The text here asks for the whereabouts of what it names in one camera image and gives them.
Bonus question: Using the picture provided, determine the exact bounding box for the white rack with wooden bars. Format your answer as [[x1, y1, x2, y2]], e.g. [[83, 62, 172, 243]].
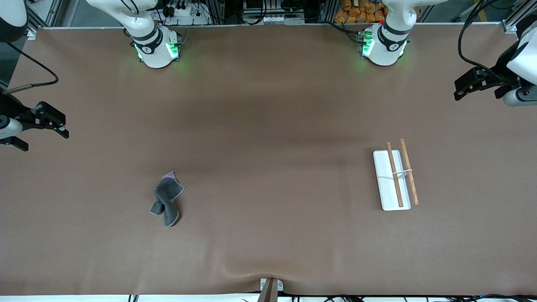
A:
[[373, 138, 420, 211]]

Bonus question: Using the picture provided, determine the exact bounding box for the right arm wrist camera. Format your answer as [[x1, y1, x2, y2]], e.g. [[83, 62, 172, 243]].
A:
[[0, 117, 29, 151]]

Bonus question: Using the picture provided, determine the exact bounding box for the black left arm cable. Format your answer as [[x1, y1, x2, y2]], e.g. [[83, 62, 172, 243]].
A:
[[457, 0, 512, 84]]

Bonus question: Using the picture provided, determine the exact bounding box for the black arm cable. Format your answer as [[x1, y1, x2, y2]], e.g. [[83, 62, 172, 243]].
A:
[[457, 0, 512, 84], [3, 41, 59, 94]]

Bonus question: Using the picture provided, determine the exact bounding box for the pile of orange items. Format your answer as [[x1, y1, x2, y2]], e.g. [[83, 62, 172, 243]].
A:
[[334, 0, 388, 24]]

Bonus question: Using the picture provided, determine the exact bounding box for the white terminal block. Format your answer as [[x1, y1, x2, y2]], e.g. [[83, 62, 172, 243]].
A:
[[260, 15, 305, 25]]

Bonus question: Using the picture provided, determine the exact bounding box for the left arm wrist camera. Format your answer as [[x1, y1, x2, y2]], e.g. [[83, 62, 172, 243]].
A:
[[494, 85, 537, 107]]

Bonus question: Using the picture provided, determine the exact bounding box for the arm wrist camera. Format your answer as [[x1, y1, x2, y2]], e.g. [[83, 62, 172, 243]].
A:
[[494, 85, 537, 107], [0, 117, 29, 151]]

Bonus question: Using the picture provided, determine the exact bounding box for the grey and purple towel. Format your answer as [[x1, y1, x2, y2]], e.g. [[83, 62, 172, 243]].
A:
[[148, 171, 186, 228]]

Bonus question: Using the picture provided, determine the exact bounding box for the white power strip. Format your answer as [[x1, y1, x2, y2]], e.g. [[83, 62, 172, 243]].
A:
[[162, 0, 210, 26]]

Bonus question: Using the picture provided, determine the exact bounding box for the aluminium frame profile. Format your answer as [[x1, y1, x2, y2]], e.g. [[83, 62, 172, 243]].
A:
[[25, 0, 64, 40], [501, 0, 531, 34]]

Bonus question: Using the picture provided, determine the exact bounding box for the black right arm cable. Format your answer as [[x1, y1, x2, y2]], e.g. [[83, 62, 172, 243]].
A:
[[3, 41, 59, 94]]

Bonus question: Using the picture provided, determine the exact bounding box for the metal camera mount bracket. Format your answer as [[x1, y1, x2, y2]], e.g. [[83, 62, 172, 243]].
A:
[[259, 278, 284, 302]]

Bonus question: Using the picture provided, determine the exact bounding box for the brown table mat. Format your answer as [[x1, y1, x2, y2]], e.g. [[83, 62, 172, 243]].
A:
[[0, 23, 537, 296]]

